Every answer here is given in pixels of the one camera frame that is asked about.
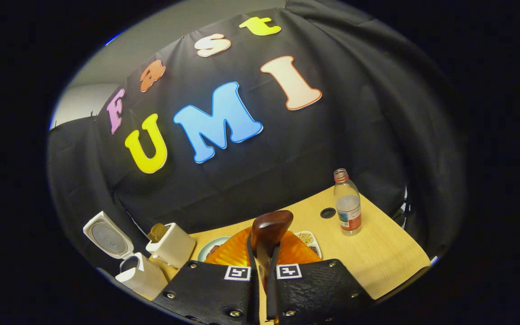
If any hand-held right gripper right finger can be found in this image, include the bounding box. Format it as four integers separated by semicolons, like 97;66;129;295
267;230;376;325

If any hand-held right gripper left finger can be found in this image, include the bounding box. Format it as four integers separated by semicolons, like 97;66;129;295
154;227;260;325

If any white chopstick holder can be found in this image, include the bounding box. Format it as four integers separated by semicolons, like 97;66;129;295
146;223;196;269

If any white rice cooker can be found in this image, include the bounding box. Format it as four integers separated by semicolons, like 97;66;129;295
83;211;169;301

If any brown wooden spoon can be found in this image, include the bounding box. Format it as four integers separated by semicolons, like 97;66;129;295
250;210;294;289

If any pale blue plate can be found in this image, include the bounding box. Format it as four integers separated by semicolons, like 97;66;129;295
197;236;232;263

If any white divided bean dish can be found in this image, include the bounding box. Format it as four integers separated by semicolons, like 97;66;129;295
294;231;322;259

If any clear water bottle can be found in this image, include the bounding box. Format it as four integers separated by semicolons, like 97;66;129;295
334;168;362;236

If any black backdrop cloth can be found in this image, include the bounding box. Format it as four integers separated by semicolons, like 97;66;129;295
47;0;468;276

